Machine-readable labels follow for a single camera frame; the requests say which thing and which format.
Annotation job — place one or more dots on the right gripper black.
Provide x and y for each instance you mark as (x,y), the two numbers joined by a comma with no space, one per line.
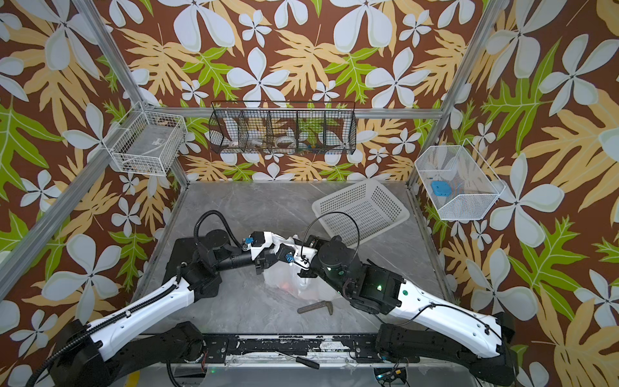
(317,243)

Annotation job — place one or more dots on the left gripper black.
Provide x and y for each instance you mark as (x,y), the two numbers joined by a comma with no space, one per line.
(261,258)

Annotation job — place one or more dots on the white plastic bag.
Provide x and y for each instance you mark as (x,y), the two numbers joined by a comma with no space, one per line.
(284,276)

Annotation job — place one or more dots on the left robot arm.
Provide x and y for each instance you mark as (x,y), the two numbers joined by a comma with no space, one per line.
(100,352)

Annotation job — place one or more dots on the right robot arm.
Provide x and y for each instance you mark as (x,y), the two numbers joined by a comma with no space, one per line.
(426,325)

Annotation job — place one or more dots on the white plastic perforated basket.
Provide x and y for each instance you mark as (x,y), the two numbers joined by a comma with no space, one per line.
(360,212)

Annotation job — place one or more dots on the brown L-shaped metal piece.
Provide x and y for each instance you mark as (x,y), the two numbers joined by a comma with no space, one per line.
(316,306)

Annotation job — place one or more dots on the black tool case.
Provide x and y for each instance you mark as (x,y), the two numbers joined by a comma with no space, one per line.
(184,251)

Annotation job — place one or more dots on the blue object in basket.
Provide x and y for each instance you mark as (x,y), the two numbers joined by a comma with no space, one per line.
(441,189)

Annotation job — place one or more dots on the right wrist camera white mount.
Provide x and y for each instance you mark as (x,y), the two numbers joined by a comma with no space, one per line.
(299,255)

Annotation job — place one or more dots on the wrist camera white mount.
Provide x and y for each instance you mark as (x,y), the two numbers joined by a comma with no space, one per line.
(264,242)
(299,255)

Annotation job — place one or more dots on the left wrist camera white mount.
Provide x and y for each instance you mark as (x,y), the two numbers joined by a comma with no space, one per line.
(264,242)

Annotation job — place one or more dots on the black screwdriver on rail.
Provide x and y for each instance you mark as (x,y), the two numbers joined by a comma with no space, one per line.
(301,360)

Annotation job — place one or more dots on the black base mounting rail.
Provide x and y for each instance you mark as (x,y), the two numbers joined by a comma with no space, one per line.
(250,349)

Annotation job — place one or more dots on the black wire basket centre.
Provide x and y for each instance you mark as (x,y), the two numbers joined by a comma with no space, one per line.
(283,127)

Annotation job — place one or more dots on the white wire basket left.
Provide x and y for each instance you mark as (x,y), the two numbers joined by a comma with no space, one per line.
(146,141)

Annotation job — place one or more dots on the white wire basket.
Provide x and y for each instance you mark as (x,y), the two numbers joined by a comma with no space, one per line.
(146,141)
(475,185)

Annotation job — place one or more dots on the white wire basket right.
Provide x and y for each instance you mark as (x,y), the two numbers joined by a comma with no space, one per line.
(475,185)

